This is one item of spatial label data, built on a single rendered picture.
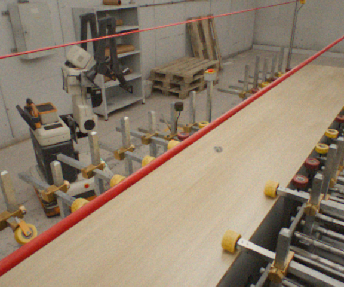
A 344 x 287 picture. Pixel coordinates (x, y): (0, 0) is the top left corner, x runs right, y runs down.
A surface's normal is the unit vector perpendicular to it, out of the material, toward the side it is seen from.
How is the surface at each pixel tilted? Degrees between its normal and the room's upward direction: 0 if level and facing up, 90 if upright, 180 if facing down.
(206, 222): 0
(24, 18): 90
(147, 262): 0
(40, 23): 90
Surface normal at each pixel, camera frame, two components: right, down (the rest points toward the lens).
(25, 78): 0.82, 0.25
